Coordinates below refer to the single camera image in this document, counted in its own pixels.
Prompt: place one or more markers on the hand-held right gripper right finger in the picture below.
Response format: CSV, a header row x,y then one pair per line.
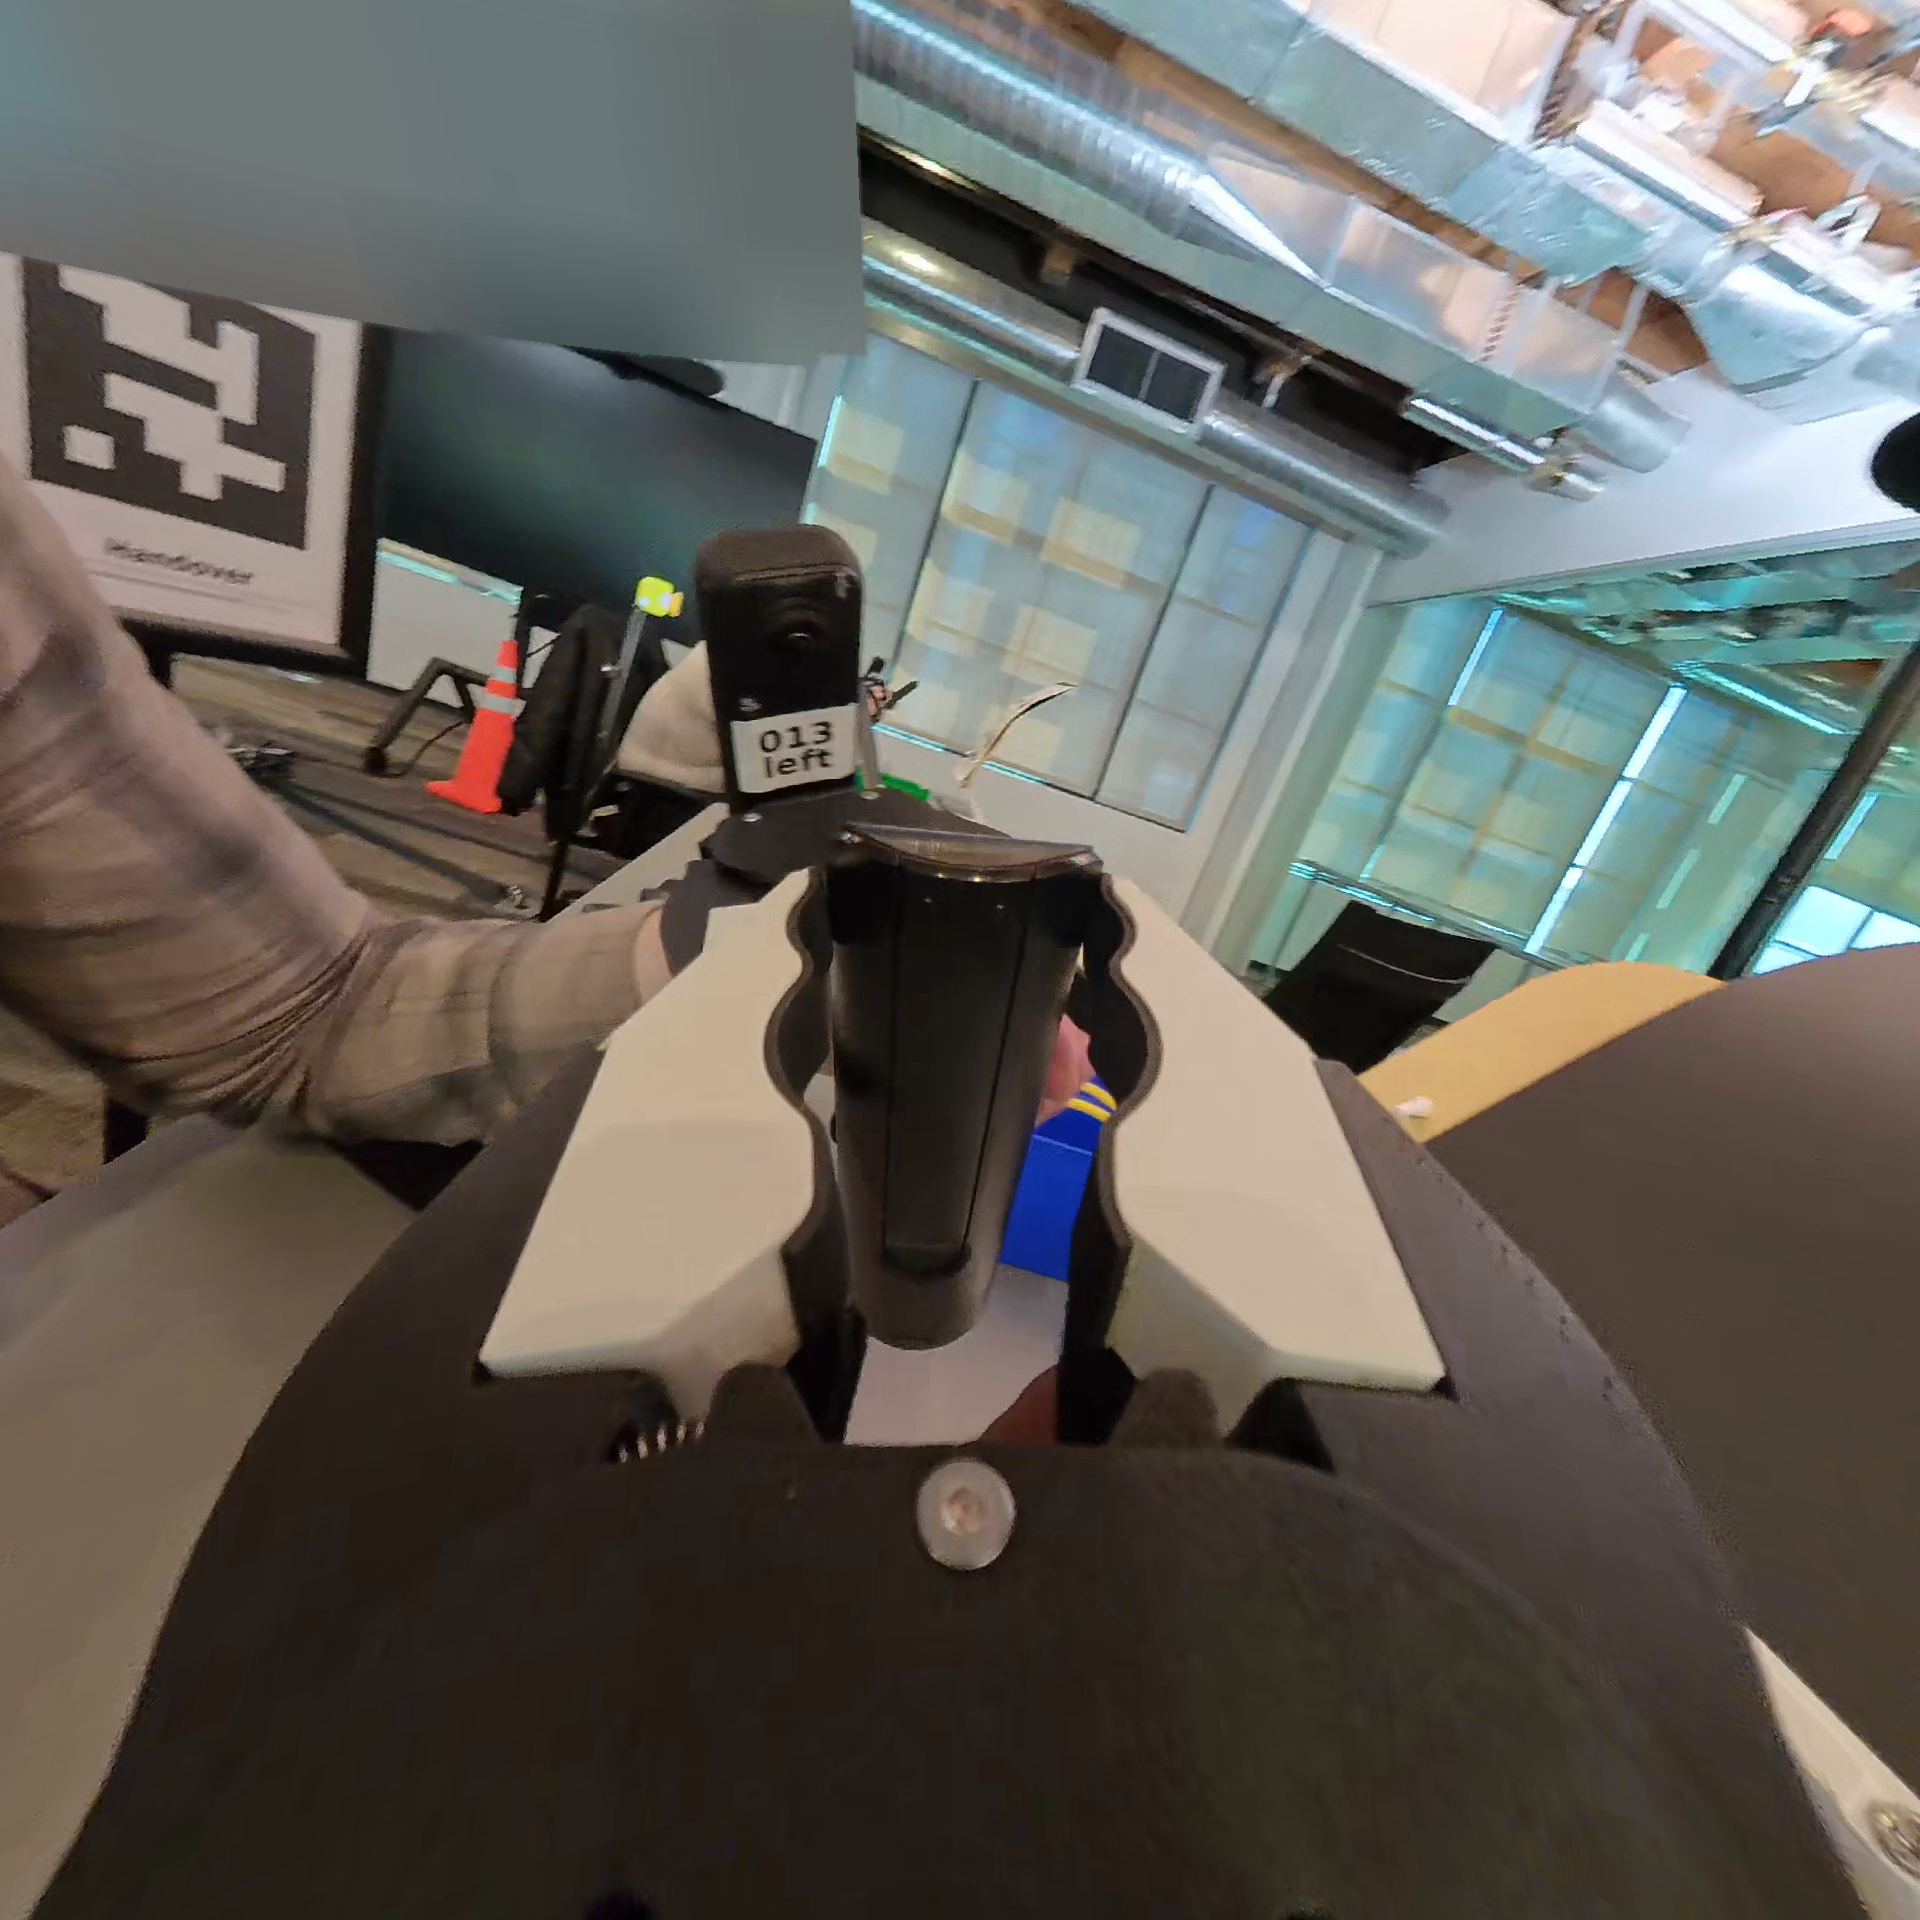
x,y
1260,1201

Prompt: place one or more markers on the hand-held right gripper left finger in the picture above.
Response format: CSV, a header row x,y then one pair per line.
x,y
661,1201

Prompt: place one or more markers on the blue plastic bin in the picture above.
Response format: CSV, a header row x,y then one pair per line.
x,y
1057,1186

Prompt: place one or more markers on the black remote control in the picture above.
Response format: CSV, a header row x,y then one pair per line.
x,y
955,1081

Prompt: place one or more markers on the person's left forearm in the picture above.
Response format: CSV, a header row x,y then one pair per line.
x,y
270,961

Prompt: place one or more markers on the person's left hand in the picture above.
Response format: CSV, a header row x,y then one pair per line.
x,y
1073,1075

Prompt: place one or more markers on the black office chair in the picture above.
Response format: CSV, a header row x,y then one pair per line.
x,y
587,736

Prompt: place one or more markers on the black mesh chair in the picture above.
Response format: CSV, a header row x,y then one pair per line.
x,y
1381,977

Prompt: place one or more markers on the orange traffic cone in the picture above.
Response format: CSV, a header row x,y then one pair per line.
x,y
481,751

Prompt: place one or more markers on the black backdrop board stand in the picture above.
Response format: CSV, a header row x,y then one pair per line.
x,y
1710,1260

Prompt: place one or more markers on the ceiling air vent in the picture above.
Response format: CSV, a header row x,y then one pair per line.
x,y
1151,367

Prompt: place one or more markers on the framed tag poster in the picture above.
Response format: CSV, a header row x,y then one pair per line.
x,y
180,451

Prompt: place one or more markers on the black wall screen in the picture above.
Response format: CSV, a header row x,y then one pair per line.
x,y
570,467

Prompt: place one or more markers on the silver ceiling duct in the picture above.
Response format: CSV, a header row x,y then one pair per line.
x,y
1260,210

